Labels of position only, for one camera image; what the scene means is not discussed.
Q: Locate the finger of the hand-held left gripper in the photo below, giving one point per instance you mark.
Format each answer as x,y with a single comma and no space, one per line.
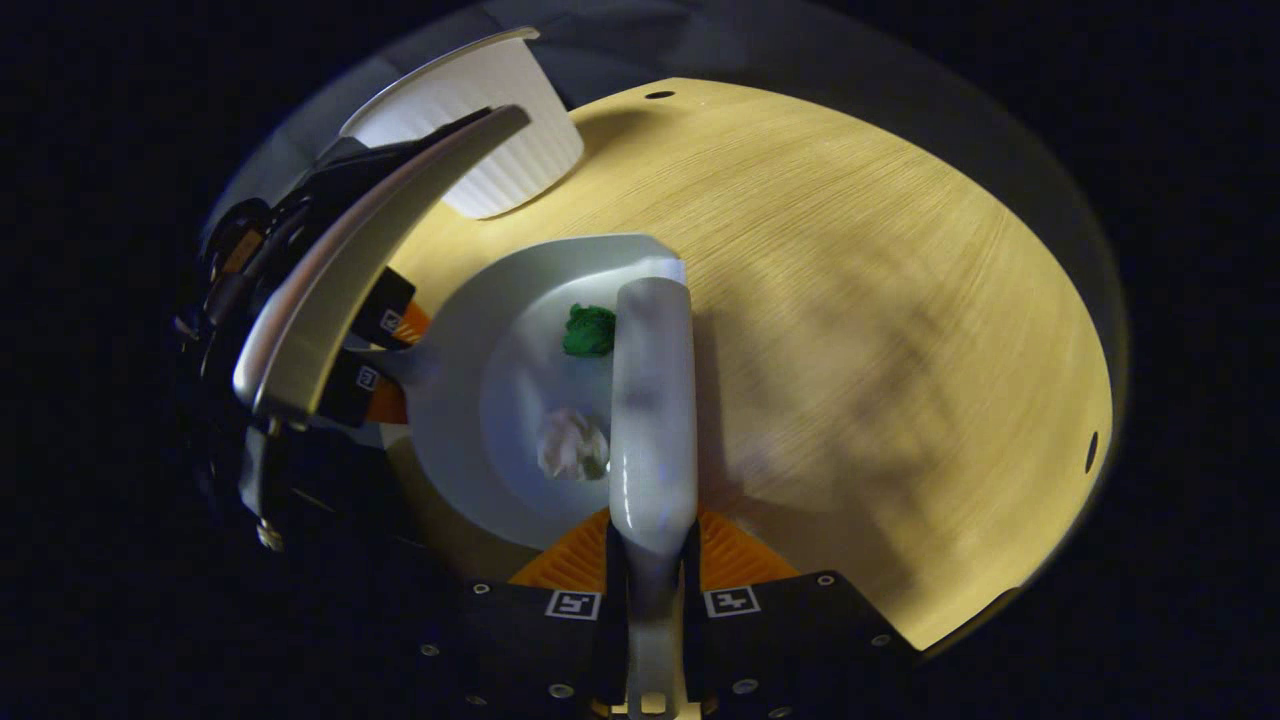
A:
345,395
385,300

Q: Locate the green paper trash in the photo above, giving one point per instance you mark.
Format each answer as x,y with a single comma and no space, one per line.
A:
588,332

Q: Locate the grey-white dustpan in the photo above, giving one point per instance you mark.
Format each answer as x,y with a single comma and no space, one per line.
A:
470,400

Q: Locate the wooden desktop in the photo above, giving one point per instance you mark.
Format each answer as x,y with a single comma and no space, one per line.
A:
850,300

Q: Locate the white paper trash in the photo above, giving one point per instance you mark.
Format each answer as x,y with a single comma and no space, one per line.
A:
572,445

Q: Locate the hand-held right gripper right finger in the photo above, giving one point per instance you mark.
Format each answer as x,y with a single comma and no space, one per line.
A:
694,640

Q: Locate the white garbage bin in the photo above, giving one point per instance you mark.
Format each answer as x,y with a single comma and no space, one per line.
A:
500,150

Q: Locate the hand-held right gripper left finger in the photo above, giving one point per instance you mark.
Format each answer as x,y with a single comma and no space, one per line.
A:
615,640

